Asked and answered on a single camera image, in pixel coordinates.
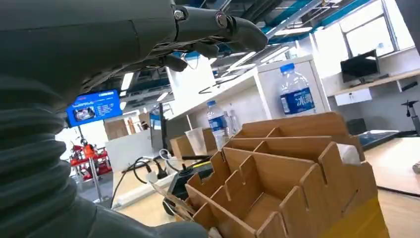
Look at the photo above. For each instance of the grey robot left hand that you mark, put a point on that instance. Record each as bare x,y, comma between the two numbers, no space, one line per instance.
82,39

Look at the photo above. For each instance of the blue display screen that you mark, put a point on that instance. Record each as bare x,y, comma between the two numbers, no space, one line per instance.
95,108

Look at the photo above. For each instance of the brown cardboard box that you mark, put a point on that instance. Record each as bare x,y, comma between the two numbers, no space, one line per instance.
178,146
116,129

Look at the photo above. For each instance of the red machine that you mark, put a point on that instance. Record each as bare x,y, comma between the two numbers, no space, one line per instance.
87,152

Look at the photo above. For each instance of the black monitor on pole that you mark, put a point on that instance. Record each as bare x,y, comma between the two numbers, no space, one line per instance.
163,131

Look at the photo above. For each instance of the clear plastic cup with straw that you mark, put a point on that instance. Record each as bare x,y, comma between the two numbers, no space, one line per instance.
197,141

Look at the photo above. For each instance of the slim blue label water bottle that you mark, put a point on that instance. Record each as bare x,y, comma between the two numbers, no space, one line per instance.
217,123

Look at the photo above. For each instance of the white power strip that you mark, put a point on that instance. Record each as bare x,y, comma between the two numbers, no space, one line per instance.
137,195

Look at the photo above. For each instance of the small clear plastic bottle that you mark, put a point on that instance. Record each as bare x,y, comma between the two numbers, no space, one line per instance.
233,121

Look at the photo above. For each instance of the black controller with screen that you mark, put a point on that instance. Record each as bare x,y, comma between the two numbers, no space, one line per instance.
183,184

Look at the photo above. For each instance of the pale wooden strips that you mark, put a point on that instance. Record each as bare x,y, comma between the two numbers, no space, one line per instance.
177,205

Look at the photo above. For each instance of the large blue label water bottle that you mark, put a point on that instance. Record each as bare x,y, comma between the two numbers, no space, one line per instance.
297,101

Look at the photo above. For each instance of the wooden card box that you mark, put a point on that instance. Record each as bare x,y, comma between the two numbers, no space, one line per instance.
279,177

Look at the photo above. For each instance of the white drawer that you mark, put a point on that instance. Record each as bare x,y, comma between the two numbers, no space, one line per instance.
352,97

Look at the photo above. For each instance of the small black box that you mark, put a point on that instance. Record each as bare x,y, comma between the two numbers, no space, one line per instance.
357,126

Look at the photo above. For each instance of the wooden shelf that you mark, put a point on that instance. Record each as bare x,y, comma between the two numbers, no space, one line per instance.
377,82

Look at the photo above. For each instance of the black stand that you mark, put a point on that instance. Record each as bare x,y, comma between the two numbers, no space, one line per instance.
412,115

